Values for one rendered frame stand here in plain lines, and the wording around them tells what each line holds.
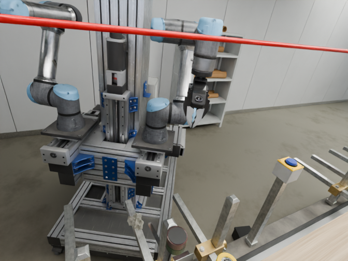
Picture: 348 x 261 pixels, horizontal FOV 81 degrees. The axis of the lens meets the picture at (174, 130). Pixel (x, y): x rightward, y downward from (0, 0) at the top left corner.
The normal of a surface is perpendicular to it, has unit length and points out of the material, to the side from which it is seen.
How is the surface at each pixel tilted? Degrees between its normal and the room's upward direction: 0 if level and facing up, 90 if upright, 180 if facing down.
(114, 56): 90
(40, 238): 0
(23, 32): 90
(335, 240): 0
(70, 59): 90
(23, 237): 0
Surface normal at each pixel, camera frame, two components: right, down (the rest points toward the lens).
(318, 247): 0.12, -0.86
